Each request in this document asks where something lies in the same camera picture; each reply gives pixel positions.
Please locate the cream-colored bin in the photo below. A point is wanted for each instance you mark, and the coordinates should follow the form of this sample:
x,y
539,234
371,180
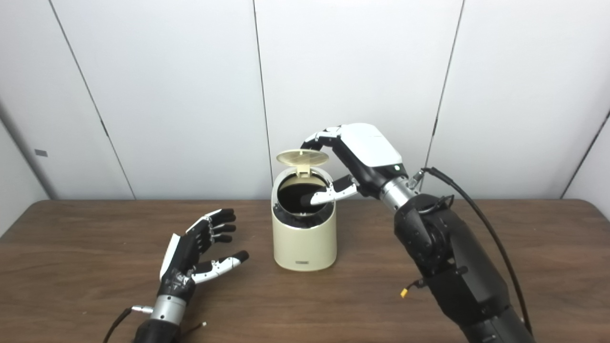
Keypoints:
x,y
305,243

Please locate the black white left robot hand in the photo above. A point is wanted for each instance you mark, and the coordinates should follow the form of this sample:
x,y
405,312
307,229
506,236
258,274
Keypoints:
x,y
183,257

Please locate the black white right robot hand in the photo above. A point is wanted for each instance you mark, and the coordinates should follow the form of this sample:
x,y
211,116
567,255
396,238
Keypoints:
x,y
369,152

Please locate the round cream bin lid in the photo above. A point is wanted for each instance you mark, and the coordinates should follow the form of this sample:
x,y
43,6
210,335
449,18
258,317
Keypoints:
x,y
302,158

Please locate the small grey wall label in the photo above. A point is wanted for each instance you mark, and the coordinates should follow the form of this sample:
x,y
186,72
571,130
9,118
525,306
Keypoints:
x,y
41,153

